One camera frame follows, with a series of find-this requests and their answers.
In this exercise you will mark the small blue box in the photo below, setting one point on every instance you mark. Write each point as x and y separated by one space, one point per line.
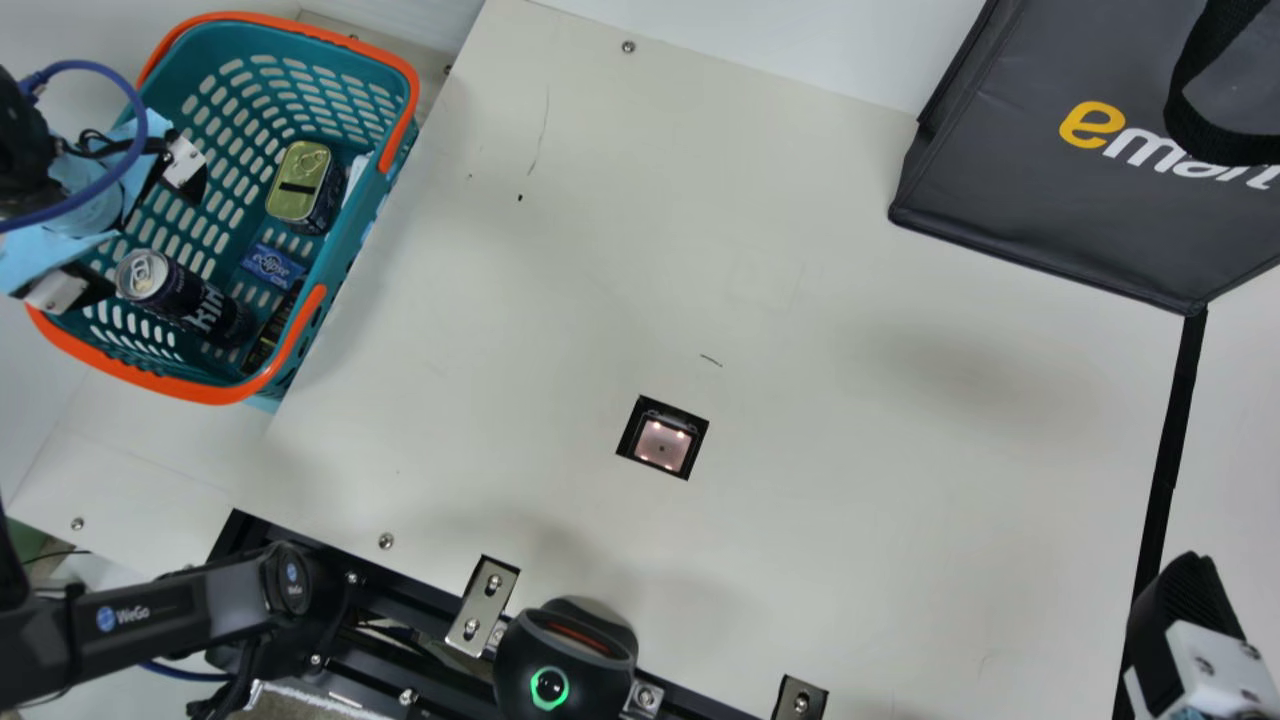
272 266

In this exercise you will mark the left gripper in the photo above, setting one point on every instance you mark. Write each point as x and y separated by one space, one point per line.
40 255

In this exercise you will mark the teal shopping basket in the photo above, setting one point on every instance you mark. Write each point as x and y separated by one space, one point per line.
250 90

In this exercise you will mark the purple can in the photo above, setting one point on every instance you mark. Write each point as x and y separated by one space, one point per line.
180 290

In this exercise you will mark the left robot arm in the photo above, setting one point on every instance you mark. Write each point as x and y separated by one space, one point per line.
150 610

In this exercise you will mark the dark coffee bottle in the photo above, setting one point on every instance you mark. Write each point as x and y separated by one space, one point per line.
272 335

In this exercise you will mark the small square scanner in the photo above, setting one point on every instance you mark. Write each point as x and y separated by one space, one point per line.
663 440

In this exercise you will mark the gold rectangular tin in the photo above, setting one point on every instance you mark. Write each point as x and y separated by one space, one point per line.
298 185

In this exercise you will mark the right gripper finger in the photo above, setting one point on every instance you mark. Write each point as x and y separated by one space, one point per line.
1190 620

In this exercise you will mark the black device with green light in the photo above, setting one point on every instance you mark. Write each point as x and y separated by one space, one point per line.
560 660

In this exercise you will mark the black strip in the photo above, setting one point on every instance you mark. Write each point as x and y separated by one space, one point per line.
1165 460

